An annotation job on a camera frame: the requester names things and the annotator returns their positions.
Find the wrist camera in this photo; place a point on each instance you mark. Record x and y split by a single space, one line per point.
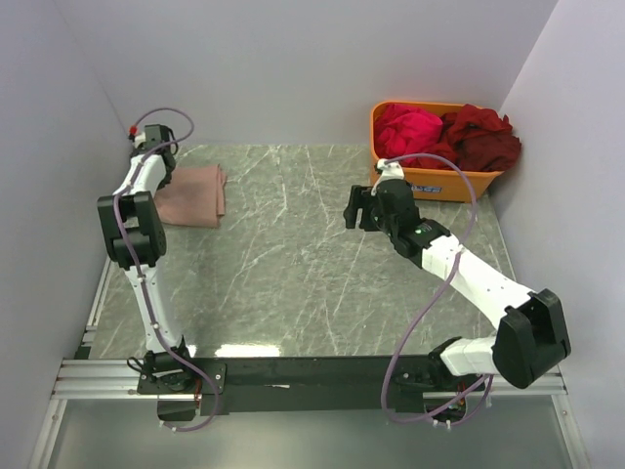
153 136
387 170

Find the dark red crumpled t-shirt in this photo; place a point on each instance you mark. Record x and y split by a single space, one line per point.
477 140

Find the dusty pink printed t-shirt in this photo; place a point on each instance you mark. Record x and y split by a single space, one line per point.
195 197

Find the aluminium extrusion rail frame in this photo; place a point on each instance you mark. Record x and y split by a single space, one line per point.
329 323

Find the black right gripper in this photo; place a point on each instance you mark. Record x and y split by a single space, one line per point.
361 197

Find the orange plastic laundry basket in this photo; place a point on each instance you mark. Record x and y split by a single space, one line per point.
439 185

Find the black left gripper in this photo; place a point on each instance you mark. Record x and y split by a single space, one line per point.
165 182

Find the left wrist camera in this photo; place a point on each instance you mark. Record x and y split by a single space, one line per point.
153 136

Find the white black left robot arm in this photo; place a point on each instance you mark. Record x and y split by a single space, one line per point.
135 240

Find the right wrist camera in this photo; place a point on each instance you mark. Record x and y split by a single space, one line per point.
387 170

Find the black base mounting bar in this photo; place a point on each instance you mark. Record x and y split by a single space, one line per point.
299 384

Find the bright pink crumpled t-shirt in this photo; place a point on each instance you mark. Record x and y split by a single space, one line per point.
401 129

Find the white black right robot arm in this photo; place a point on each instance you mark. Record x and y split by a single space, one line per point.
531 334

